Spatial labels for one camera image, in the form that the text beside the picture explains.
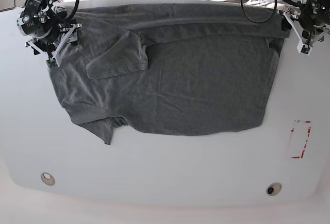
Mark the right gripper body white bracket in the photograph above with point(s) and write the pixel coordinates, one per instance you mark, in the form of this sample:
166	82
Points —
54	40

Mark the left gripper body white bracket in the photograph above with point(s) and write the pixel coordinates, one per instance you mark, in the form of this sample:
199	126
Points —
309	26

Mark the grey T-shirt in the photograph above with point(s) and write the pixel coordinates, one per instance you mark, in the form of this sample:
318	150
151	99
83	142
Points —
172	69

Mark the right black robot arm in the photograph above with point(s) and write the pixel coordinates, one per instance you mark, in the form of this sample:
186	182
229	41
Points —
38	17

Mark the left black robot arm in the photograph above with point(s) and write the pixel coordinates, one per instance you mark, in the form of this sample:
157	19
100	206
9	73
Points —
308	5

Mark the red tape rectangle marking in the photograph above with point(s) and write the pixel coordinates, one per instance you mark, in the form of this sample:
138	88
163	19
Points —
298	139

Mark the left round table grommet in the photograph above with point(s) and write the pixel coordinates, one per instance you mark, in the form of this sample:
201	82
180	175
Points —
48	179

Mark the round table grommet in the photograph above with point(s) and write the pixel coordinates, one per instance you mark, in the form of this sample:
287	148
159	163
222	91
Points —
48	179
274	189

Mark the right round table grommet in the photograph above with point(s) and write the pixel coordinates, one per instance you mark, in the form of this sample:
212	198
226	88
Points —
274	189

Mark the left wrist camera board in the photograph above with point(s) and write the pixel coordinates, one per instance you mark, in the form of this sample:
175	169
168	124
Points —
303	49

